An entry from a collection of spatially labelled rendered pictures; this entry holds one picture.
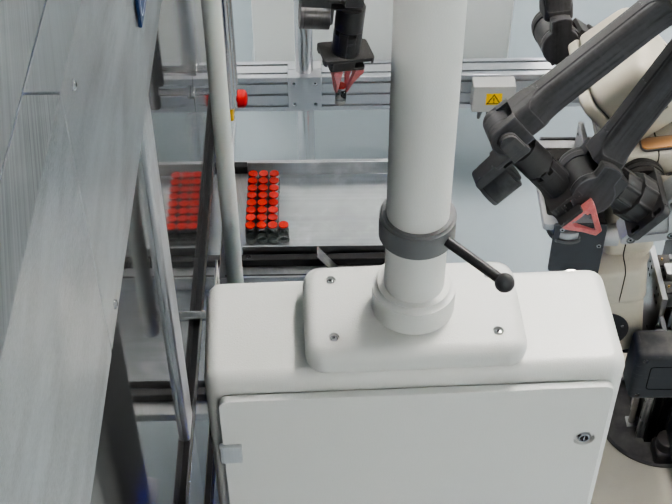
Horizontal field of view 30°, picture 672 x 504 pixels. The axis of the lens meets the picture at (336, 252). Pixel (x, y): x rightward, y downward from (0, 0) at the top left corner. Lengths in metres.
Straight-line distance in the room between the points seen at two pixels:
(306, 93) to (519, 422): 2.16
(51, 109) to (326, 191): 1.76
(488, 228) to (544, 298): 2.34
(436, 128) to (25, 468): 0.60
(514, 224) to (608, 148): 1.78
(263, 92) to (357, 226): 1.06
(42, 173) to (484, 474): 0.88
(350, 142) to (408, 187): 2.86
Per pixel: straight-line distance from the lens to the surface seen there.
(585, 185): 2.16
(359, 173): 2.72
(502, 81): 3.56
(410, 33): 1.20
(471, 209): 3.95
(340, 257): 2.51
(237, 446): 1.54
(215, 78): 1.65
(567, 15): 2.49
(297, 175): 2.72
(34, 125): 0.95
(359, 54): 2.49
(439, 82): 1.23
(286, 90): 3.57
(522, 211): 3.97
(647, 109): 2.15
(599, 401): 1.53
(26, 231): 0.86
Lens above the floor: 2.68
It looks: 45 degrees down
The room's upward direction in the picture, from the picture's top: straight up
